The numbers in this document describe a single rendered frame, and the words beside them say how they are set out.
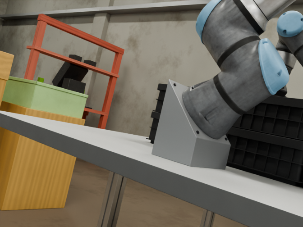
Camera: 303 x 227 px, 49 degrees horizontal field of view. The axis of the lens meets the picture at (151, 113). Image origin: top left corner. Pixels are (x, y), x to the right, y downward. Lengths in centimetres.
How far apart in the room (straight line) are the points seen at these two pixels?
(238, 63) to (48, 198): 204
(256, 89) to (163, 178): 31
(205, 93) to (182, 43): 382
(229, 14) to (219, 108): 22
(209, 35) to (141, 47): 425
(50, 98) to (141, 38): 292
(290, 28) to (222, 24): 29
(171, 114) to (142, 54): 422
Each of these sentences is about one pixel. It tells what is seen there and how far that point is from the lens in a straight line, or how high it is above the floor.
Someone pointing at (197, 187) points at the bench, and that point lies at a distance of 57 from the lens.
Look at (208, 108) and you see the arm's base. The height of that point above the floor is 84.
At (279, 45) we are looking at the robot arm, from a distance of 118.
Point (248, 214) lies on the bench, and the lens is 53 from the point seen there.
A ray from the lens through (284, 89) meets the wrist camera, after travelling 107.
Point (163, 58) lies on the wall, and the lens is 473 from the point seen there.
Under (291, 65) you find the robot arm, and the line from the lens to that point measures 116.
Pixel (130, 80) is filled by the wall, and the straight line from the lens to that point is 504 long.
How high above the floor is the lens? 78
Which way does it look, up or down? 2 degrees up
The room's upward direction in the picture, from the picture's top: 13 degrees clockwise
